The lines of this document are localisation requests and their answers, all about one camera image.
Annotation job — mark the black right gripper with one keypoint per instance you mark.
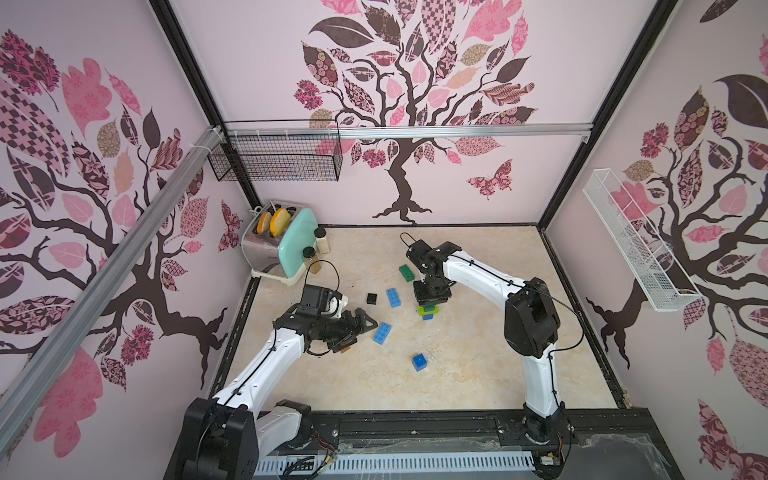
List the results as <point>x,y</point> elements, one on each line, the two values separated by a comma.
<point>434,288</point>

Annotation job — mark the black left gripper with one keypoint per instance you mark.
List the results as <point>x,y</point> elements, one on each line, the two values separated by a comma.
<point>348,332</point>

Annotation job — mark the lime green lego brick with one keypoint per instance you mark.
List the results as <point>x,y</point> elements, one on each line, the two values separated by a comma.
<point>425,312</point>

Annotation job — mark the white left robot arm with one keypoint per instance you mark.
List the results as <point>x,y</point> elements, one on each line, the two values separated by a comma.
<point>225,436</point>

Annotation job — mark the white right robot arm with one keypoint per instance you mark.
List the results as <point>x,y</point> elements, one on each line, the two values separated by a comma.
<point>530,324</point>

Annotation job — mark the small dark green lego brick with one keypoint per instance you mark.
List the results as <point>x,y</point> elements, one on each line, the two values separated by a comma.
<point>406,273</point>

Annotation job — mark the light blue long lego brick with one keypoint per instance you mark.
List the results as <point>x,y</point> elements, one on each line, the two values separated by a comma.
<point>382,333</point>

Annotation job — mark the blue small lego brick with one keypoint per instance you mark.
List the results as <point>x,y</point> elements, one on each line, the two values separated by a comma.
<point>419,362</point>

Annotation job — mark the brown spice jar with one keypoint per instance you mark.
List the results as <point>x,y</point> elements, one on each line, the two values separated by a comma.
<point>312,260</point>

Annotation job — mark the pale spice jar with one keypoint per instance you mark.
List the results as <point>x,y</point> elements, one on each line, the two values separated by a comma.
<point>321,241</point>

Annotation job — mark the mint green toaster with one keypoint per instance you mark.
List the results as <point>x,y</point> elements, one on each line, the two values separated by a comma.
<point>274,241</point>

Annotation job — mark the white cable duct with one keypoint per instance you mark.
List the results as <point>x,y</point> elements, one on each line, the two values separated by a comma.
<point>390,464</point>

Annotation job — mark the white wire shelf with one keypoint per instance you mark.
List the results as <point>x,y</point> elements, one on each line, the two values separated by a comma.
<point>624,209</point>

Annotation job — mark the black wire basket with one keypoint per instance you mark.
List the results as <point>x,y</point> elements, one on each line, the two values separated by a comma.
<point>279,150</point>

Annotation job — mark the aluminium rail back wall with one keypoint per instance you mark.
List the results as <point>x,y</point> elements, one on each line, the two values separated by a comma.
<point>398,132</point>

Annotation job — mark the aluminium rail wall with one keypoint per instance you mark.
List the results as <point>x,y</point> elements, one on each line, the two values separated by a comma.
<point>26,392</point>
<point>398,132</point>

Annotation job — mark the aluminium rail left wall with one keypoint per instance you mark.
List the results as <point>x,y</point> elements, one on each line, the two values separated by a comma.
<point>26,392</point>

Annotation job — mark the black corner frame post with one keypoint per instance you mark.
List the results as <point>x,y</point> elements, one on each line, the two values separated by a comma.
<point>640,51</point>

